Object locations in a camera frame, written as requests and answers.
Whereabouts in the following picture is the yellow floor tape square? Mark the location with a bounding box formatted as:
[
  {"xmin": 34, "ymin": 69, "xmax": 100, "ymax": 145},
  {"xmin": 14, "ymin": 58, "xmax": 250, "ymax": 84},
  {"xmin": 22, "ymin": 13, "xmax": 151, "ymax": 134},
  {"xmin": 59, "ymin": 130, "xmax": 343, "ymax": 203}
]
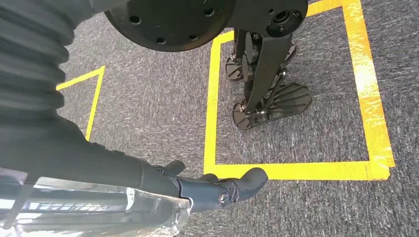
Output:
[
  {"xmin": 203, "ymin": 0, "xmax": 396, "ymax": 181},
  {"xmin": 55, "ymin": 65, "xmax": 106, "ymax": 142}
]

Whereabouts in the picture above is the black robot hip joint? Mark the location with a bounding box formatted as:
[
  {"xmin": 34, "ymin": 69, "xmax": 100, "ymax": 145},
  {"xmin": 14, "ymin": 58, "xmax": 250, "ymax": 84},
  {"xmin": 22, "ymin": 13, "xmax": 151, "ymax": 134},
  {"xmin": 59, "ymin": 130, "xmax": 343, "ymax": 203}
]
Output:
[{"xmin": 104, "ymin": 0, "xmax": 237, "ymax": 52}]

